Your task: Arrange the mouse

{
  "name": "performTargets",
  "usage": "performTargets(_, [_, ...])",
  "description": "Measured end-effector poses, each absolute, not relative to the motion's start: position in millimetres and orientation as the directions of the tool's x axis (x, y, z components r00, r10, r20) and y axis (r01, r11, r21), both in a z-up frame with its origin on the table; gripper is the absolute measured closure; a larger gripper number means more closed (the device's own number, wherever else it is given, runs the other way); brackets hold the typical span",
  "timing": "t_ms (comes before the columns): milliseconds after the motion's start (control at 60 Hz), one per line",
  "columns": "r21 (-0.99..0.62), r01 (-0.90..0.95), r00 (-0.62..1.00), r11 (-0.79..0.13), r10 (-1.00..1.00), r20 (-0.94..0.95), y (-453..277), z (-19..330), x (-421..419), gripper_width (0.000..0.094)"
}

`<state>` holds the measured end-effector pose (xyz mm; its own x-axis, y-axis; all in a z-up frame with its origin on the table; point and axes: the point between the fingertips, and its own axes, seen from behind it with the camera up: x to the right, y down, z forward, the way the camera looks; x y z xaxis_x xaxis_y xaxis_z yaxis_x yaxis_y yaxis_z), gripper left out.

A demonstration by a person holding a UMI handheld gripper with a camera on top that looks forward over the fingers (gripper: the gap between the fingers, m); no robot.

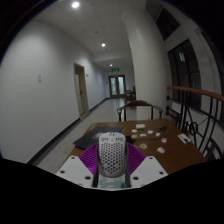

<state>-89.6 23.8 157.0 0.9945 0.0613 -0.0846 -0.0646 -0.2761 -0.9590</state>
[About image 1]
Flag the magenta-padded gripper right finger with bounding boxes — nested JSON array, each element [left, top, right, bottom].
[[124, 143, 169, 190]]

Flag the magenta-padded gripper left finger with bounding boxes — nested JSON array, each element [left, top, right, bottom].
[[55, 142, 100, 188]]

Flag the white honeycomb computer mouse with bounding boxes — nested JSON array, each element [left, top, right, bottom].
[[96, 131, 128, 178]]

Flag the white card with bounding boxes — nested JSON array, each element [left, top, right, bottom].
[[177, 133, 192, 145]]

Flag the wooden armchair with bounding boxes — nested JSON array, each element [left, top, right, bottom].
[[116, 99, 165, 123]]

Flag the small wooden chair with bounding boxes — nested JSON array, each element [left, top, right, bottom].
[[124, 87, 137, 103]]

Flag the wooden side door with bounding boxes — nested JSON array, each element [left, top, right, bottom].
[[73, 62, 91, 118]]

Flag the glass double door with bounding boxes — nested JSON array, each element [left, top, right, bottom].
[[108, 74, 127, 99]]

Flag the dark framed window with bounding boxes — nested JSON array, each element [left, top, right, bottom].
[[166, 39, 224, 124]]

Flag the ceiling lights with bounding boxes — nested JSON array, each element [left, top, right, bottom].
[[70, 0, 115, 68]]

